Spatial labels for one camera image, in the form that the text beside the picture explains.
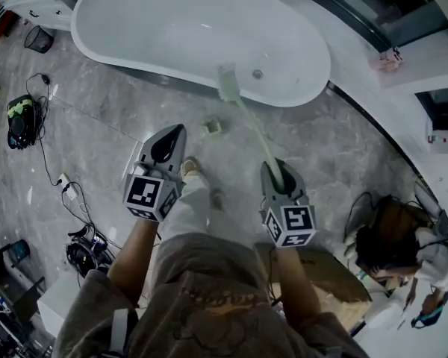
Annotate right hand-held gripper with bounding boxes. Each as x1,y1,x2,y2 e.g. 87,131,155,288
259,158,317,248

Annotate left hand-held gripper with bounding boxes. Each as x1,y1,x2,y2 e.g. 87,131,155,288
122,124,187,223

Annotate pale green long-handled brush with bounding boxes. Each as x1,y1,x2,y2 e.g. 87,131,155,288
217,62,284,193

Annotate white and dark green bathtub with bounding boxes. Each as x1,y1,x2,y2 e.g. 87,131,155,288
70,0,332,108

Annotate person's left forearm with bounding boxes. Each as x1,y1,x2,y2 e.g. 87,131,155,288
107,218,162,306

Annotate person's right forearm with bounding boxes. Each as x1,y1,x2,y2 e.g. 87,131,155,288
273,244,323,317

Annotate person's tan left shoe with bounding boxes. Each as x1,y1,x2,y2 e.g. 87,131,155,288
180,156,203,181

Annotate person's white trousers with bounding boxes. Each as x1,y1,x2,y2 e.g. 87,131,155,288
158,172,270,246

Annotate brown cardboard box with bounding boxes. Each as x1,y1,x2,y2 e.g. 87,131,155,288
255,242,373,328

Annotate white power strip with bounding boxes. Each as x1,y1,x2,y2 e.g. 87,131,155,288
56,172,79,201

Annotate brown printed shirt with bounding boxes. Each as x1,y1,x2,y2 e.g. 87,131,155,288
52,232,371,358

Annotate black device with green top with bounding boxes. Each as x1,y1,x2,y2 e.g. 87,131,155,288
6,94,46,151

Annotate black mesh wastebasket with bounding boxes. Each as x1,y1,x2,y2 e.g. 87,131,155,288
24,25,55,55

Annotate pink cup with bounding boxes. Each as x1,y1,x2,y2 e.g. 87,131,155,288
376,46,403,72

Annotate dark glass window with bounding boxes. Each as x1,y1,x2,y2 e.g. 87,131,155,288
414,87,448,133
293,0,448,53

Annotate dark teal bin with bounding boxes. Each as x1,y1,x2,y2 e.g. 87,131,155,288
7,238,31,265

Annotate white box stool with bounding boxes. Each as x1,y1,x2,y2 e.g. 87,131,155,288
37,273,84,339

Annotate white cabinet with drawers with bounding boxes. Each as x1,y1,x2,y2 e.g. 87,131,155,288
4,0,80,32

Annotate dark cluttered desk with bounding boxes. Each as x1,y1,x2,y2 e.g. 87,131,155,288
0,243,48,358

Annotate long black cable with plug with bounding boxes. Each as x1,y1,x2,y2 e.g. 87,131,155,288
25,72,66,188

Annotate bundle of black cables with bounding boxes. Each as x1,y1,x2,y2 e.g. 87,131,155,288
66,224,116,276

